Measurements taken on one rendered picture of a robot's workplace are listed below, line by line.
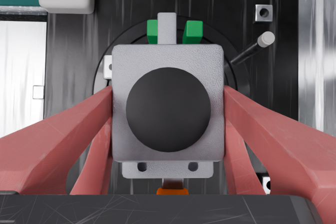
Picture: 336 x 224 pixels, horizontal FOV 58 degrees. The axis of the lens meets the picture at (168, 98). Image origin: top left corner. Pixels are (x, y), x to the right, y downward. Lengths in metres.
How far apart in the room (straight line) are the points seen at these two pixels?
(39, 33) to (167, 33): 0.23
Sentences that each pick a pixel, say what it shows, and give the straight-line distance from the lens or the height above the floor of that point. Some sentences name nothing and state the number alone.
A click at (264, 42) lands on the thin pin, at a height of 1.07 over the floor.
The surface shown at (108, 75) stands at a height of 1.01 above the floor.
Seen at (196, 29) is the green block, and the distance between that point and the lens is 0.22.
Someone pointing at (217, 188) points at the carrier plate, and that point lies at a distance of 0.30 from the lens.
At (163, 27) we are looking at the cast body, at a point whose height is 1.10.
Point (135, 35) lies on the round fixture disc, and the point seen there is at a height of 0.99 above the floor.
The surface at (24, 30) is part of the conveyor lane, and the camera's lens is 0.38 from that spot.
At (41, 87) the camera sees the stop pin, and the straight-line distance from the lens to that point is 0.31.
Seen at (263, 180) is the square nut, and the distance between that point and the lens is 0.29.
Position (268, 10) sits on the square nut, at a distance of 0.30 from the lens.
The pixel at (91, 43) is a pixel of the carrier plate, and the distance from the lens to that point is 0.30.
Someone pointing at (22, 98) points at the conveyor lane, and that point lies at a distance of 0.37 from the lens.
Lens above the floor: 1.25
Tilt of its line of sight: 88 degrees down
